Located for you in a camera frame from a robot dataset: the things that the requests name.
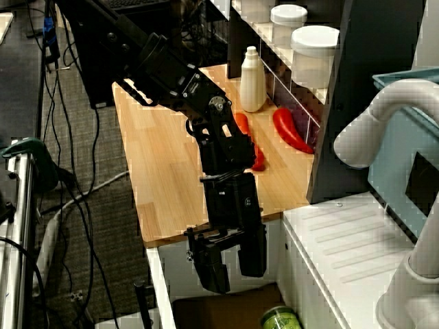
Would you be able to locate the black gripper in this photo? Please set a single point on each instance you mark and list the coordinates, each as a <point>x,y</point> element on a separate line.
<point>229,202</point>

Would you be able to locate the green pea can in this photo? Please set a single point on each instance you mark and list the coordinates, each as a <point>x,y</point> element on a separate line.
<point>281,320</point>

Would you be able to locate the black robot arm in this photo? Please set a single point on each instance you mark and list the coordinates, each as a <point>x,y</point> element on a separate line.
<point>154,65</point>

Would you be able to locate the white toy sink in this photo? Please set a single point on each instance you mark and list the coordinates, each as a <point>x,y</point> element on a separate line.
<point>326,246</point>

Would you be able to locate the black metal rod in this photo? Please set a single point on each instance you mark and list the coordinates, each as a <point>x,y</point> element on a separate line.
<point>142,301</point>

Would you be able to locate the orange toy sausage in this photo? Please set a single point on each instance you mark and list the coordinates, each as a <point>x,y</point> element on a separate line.
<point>243,124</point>

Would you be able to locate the red toy pepper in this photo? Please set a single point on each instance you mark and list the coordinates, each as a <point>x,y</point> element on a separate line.
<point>288,130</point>

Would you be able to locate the white detergent bottle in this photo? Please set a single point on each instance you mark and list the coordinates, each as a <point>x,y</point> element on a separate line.
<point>253,85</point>

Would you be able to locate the light blue plastic bin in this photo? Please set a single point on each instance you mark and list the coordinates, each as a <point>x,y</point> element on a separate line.
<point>394,164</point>

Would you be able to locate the grey toy faucet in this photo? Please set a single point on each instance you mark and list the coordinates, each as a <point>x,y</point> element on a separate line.
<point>370,116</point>

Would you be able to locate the dark grey shelf unit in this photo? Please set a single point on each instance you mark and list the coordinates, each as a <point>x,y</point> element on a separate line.
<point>360,103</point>

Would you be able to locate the tall clear jar white lid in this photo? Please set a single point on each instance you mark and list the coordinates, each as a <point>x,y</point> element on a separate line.
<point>313,55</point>

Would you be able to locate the dark green clamp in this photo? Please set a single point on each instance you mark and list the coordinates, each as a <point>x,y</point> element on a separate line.
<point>24,149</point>

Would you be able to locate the small clear jar white lid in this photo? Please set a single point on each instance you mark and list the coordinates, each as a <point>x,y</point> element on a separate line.
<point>288,20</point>

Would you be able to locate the small white floor bracket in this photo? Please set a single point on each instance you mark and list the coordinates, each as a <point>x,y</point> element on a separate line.
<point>76,296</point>

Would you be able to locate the aluminium frame rail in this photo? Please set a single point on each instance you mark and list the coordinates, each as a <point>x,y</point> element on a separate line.
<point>24,222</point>

